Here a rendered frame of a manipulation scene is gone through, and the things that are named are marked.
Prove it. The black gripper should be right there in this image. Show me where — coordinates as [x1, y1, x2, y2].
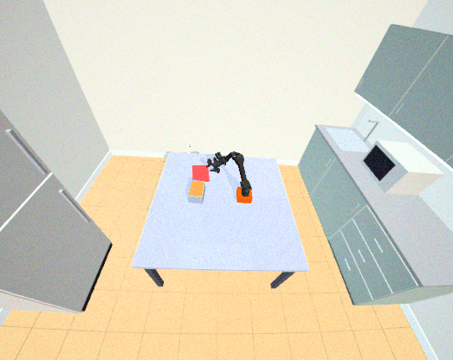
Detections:
[205, 158, 221, 174]

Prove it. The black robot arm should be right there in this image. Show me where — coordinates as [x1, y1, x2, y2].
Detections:
[213, 151, 252, 197]

